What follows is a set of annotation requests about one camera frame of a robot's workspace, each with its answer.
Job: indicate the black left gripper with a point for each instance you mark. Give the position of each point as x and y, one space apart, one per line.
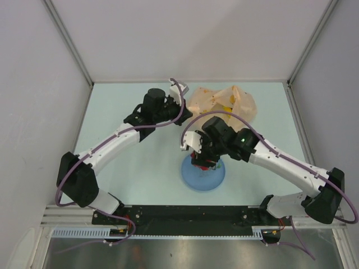
185 115

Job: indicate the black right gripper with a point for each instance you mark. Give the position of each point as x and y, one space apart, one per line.
200 158

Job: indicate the red fake dragon fruit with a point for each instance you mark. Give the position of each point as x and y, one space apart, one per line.
204 161

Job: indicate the translucent orange plastic bag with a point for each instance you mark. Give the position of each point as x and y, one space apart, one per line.
205 100

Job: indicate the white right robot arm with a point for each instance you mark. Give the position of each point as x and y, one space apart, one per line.
321 190

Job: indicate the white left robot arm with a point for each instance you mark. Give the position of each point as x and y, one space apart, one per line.
77 173

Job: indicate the yellow fake banana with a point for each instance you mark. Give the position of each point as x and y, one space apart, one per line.
226 108

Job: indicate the blue plate with bear print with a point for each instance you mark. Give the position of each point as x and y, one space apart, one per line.
202 180

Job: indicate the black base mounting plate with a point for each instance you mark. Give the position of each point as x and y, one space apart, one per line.
198 220

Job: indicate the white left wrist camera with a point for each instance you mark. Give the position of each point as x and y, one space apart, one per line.
178 90

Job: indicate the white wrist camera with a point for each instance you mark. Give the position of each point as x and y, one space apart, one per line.
192 140
178 90

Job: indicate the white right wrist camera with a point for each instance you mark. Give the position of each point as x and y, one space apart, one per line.
192 140

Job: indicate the white slotted cable duct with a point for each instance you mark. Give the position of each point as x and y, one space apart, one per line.
114 234

